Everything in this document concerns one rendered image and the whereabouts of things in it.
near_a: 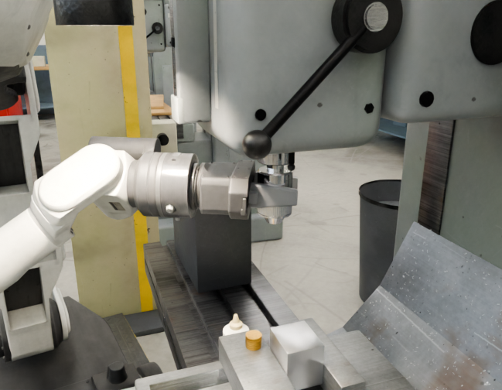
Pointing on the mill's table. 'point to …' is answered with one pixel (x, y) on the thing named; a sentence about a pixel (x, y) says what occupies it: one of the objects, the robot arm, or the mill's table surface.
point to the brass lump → (253, 340)
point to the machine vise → (378, 364)
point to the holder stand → (214, 250)
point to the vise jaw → (251, 365)
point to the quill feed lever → (380, 16)
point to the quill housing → (288, 76)
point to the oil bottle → (234, 326)
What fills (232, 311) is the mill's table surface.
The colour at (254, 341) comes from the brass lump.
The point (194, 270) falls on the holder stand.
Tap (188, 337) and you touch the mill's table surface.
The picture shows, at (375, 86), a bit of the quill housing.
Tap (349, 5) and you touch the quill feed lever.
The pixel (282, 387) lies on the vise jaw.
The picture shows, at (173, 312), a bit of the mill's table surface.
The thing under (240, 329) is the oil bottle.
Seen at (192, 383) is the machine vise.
